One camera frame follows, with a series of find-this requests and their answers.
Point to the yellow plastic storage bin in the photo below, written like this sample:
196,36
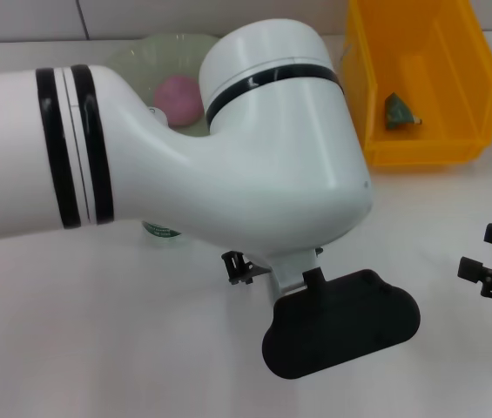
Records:
424,143

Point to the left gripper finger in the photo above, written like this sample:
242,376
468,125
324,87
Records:
237,267

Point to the green glass fruit plate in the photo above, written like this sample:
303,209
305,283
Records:
171,52

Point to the pink peach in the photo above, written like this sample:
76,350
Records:
178,100

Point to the clear green-label water bottle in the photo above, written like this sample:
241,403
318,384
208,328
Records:
160,231

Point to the green plastic wrapper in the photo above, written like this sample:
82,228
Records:
398,113

